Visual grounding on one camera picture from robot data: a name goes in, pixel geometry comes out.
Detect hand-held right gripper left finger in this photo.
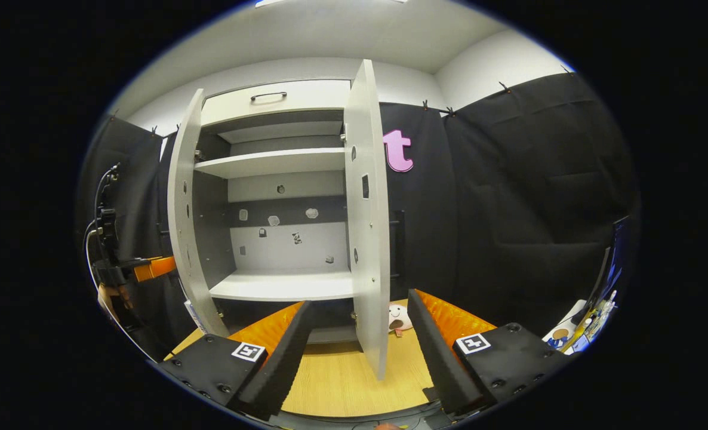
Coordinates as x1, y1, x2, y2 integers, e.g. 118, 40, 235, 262
158, 300, 312, 422

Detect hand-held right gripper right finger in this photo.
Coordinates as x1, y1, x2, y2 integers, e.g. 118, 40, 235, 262
408, 288, 572, 417

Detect beige cabinet door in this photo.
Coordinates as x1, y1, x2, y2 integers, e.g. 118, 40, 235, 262
343, 59, 406, 381
167, 88, 230, 338

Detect beige double-door shoe cabinet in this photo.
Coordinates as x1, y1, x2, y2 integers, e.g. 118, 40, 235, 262
194, 79, 358, 346

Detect white plush toy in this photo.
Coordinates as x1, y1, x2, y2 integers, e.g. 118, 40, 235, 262
388, 303, 414, 336

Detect white cardboard box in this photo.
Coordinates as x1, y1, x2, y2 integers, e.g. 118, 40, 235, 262
184, 299, 210, 335

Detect colourful small desk items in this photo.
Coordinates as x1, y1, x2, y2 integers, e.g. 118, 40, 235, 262
542, 290, 622, 354

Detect black backdrop cloth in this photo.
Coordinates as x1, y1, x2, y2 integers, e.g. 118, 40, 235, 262
76, 72, 640, 359

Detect dark monitor screen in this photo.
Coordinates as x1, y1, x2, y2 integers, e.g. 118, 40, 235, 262
587, 216, 634, 311

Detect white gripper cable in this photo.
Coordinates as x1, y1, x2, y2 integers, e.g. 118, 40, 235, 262
83, 229, 101, 290

